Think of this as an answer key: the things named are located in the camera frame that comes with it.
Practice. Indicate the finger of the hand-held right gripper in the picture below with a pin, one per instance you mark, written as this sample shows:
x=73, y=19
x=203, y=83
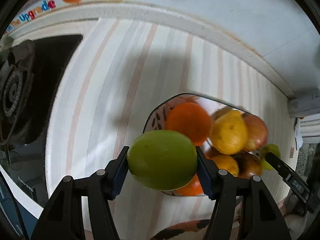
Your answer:
x=278, y=163

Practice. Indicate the dark red apple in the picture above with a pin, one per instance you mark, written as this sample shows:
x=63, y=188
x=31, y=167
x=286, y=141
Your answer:
x=250, y=166

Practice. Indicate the black gas stove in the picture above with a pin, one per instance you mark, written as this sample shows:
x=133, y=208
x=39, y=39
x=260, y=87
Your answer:
x=47, y=80

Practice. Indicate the floral oval plate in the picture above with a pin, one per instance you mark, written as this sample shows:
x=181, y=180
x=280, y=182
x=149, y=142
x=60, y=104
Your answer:
x=156, y=120

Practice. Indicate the white folded cloth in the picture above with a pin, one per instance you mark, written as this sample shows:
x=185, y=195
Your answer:
x=298, y=132

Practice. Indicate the small square coaster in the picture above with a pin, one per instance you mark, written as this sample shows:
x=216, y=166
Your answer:
x=291, y=152

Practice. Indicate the colourful wall sticker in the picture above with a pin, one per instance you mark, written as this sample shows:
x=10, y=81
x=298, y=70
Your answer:
x=37, y=7

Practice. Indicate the green apple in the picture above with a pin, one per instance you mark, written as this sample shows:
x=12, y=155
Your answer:
x=271, y=150
x=162, y=158

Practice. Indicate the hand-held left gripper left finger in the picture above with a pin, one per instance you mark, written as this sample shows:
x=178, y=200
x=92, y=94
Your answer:
x=120, y=175

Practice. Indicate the light red apple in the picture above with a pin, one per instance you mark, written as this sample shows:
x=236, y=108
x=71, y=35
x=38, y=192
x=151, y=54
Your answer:
x=256, y=132

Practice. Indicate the striped mat with pink edge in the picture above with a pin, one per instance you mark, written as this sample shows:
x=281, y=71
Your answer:
x=100, y=105

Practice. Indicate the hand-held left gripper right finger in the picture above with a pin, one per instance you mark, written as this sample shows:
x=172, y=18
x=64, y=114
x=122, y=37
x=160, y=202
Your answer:
x=203, y=177

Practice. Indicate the cat-shaped pot holder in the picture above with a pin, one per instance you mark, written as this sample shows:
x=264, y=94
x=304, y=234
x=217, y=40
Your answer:
x=180, y=231

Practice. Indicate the yellow lemon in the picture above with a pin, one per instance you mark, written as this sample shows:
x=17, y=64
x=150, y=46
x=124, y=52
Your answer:
x=228, y=132

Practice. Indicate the black burner grate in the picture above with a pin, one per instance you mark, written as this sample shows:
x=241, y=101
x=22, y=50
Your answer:
x=15, y=92

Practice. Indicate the yellow-green orange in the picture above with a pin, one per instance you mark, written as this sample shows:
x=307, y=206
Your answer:
x=225, y=163

